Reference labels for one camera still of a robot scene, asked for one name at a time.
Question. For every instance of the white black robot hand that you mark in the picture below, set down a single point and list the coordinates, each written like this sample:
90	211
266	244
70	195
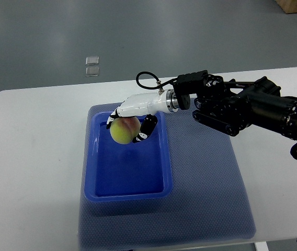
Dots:
145	107

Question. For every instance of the green red peach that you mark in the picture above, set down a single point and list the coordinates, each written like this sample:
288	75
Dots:
124	130

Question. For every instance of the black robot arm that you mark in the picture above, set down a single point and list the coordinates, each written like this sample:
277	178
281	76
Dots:
230	107

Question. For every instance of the upper metal floor plate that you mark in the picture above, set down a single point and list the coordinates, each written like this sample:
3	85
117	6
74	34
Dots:
92	60

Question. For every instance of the blue plastic tray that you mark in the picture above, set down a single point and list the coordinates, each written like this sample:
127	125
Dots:
122	172

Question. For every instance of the grey blue mesh mat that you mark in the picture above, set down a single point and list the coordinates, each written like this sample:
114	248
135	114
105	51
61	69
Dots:
208	202

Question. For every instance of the wooden box corner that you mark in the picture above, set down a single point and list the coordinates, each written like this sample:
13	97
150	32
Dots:
288	6

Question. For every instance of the white table leg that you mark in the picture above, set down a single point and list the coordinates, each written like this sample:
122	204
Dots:
261	246

